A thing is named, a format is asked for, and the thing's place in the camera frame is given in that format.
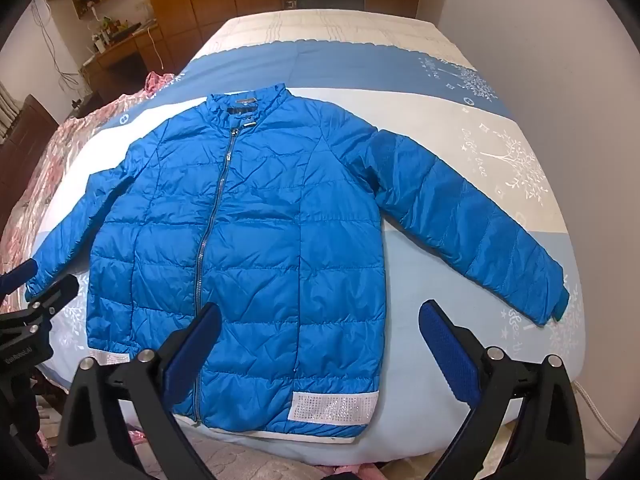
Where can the blue puffer jacket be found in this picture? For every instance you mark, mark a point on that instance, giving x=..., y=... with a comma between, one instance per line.
x=250, y=235

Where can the bed with blue striped sheet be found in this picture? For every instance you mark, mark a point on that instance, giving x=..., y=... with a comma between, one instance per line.
x=350, y=60

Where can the pink floral quilt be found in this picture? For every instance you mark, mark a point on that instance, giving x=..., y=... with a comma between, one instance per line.
x=50, y=160

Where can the group of small bottles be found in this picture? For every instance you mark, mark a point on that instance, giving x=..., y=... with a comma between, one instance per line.
x=107, y=32

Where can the dark wooden dresser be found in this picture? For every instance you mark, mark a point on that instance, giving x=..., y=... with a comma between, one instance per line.
x=25, y=135

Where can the wooden desk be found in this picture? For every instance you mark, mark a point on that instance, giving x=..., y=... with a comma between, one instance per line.
x=125, y=57

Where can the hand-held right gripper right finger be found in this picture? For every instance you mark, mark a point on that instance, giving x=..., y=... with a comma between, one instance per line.
x=450, y=355

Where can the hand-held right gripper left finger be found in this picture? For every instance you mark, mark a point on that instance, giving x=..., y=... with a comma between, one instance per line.
x=192, y=355

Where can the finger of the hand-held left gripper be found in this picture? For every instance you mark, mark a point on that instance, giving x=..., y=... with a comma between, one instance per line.
x=55, y=295
x=20, y=274

